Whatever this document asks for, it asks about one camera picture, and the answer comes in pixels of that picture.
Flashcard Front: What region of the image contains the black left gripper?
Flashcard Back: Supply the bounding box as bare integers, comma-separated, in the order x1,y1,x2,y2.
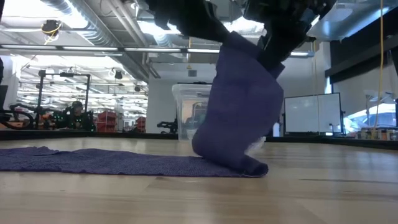
145,0,231,44

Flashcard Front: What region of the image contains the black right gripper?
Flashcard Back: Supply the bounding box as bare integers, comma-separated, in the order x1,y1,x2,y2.
245,0,336,73

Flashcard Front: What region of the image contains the purple elastic bandage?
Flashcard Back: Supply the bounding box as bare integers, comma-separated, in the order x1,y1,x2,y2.
0,30,285,179

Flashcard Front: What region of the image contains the clear plastic bag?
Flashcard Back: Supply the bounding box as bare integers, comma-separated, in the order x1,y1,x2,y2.
244,136,267,156

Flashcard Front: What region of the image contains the whiteboard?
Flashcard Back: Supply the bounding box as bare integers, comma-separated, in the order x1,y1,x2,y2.
284,92,345,136

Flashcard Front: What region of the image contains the grey ceiling panel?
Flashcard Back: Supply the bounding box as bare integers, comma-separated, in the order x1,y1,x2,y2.
307,0,398,43

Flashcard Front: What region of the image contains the clear plastic storage box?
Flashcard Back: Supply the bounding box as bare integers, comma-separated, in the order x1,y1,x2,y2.
172,82,214,141

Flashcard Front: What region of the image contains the red bin shelf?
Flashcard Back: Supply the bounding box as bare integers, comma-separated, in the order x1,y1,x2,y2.
95,110,118,133
136,116,147,133

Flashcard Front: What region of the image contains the ceiling light strip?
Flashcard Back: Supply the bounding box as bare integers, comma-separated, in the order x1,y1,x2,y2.
0,44,315,58

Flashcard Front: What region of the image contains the person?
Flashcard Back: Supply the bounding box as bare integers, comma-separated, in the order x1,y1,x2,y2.
63,100,94,131

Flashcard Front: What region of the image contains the black ceiling device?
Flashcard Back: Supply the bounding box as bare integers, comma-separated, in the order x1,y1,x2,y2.
40,19,62,45

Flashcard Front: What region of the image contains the yellow cable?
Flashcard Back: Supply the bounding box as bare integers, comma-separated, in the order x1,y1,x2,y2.
371,0,386,131

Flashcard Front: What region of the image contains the silver ceiling duct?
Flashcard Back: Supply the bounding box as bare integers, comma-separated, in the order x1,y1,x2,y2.
40,0,150,83

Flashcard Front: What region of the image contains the black background rig frame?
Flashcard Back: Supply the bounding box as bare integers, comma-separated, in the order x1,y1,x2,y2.
37,70,92,130

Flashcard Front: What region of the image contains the black aluminium table frame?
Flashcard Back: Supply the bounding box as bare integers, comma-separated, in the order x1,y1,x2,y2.
0,129,398,151

